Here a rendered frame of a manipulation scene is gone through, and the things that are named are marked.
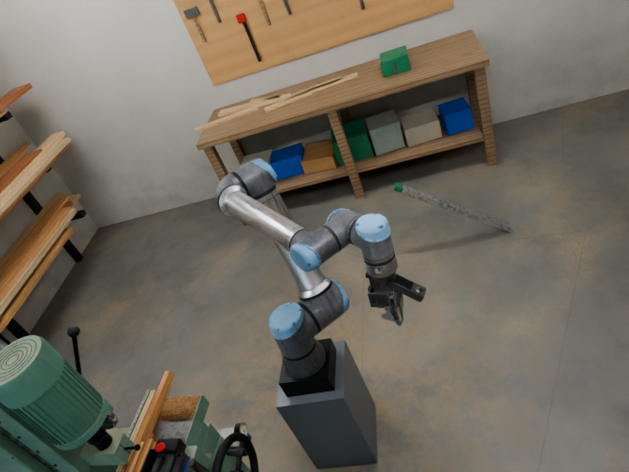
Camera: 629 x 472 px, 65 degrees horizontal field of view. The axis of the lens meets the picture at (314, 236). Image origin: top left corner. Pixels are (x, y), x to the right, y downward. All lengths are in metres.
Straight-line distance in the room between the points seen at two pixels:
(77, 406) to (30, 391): 0.14
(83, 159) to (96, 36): 1.24
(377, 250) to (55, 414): 0.97
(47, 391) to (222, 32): 3.29
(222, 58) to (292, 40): 0.60
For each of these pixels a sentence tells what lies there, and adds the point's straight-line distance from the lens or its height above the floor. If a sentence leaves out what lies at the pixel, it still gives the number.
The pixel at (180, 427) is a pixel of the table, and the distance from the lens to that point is 1.91.
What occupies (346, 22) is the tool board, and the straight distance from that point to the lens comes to 4.14.
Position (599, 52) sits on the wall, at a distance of 4.65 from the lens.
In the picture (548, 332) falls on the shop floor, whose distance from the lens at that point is 2.88.
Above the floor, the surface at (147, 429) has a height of 0.93.
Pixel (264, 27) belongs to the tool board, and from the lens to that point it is 4.21.
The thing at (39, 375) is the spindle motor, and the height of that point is 1.47.
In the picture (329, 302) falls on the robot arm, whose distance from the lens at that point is 2.02.
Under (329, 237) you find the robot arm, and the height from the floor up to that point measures 1.42.
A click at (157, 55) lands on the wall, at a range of 4.53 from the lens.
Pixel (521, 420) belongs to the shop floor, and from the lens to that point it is 2.59.
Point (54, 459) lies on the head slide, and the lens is 1.84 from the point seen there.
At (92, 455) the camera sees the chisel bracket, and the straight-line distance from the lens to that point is 1.83.
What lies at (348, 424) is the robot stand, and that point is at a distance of 2.29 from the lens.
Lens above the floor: 2.25
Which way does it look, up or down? 35 degrees down
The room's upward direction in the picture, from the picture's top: 23 degrees counter-clockwise
